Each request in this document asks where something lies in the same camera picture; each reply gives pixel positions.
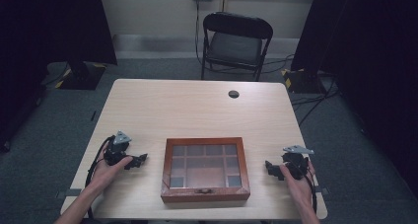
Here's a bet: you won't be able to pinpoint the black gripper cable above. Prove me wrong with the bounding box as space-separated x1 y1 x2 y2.
304 164 318 215
84 135 116 219

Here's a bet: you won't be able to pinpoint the black folding chair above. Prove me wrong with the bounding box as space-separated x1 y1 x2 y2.
200 11 275 83

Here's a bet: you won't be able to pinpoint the black curtain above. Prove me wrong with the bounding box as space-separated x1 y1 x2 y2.
290 0 418 198

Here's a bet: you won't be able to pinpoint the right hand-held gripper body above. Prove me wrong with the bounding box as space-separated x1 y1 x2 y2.
281 145 315 182

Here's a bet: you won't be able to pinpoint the person's right hand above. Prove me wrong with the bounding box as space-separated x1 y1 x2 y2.
279 160 317 209

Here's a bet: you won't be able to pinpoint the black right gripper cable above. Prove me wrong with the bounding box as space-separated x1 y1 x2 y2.
304 164 318 215

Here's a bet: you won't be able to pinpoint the wooden box with glass lid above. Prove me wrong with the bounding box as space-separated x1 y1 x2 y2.
160 136 251 204

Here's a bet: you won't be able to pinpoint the black floor cables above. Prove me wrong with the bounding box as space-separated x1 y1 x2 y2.
262 53 341 127

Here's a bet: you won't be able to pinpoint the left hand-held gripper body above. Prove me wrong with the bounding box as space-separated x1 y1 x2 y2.
104 130 133 167

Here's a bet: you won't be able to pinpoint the black cable from wall outlet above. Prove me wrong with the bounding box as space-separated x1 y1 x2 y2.
193 0 204 66

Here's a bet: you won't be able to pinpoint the black yellow striped stand base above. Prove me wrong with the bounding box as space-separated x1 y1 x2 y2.
280 67 327 95

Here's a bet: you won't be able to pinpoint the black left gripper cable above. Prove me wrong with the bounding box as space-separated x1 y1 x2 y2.
84 135 116 219

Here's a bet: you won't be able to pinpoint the person's left hand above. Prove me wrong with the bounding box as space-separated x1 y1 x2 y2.
86 144 134 194

